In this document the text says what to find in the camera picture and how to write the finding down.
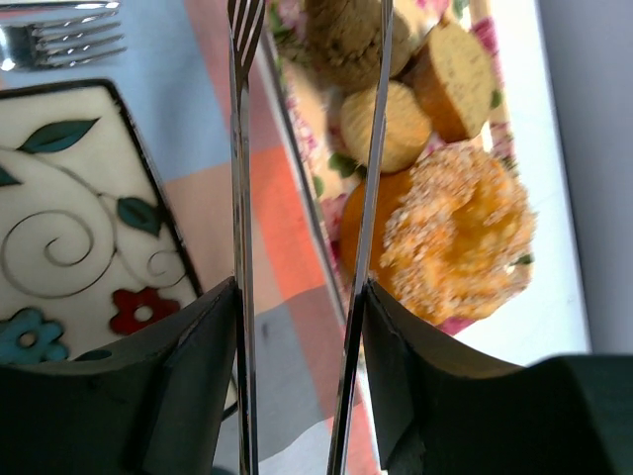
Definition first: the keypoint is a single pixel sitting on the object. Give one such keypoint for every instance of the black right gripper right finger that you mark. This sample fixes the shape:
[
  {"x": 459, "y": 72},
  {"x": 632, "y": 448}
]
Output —
[{"x": 442, "y": 407}]

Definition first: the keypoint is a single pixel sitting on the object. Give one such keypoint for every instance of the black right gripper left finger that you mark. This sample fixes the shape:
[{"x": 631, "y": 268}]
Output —
[{"x": 150, "y": 403}]

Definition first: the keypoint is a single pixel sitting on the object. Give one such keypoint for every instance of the dark brown muffin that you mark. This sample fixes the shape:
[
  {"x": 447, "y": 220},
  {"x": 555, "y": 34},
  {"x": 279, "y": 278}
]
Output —
[{"x": 344, "y": 40}]

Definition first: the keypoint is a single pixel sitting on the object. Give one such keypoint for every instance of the metal serving tongs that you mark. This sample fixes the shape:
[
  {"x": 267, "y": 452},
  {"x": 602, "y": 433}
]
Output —
[{"x": 245, "y": 22}]

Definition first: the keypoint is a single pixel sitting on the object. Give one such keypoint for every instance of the square floral plate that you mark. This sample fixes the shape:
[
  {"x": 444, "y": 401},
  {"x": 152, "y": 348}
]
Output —
[{"x": 90, "y": 251}]

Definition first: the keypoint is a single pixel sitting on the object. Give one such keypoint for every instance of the orange crumb bundt cake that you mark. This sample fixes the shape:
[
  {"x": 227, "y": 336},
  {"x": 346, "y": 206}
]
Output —
[{"x": 453, "y": 233}]

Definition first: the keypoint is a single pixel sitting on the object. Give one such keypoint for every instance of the small yellow muffin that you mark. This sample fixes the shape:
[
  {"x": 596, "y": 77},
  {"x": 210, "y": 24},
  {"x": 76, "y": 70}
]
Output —
[{"x": 408, "y": 129}]

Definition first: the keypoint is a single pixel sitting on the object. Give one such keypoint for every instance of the floral serving tray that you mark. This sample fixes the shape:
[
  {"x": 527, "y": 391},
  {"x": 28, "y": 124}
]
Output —
[{"x": 314, "y": 109}]

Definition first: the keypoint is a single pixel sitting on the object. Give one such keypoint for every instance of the checked orange placemat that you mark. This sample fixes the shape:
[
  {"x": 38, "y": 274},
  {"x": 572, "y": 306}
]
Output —
[{"x": 174, "y": 77}]

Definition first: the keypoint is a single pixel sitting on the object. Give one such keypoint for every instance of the cut yellow muffin half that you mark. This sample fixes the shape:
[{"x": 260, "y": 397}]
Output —
[{"x": 454, "y": 82}]

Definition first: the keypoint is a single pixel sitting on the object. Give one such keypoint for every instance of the fork with pink handle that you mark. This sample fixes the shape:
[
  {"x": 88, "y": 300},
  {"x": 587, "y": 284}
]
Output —
[{"x": 59, "y": 44}]

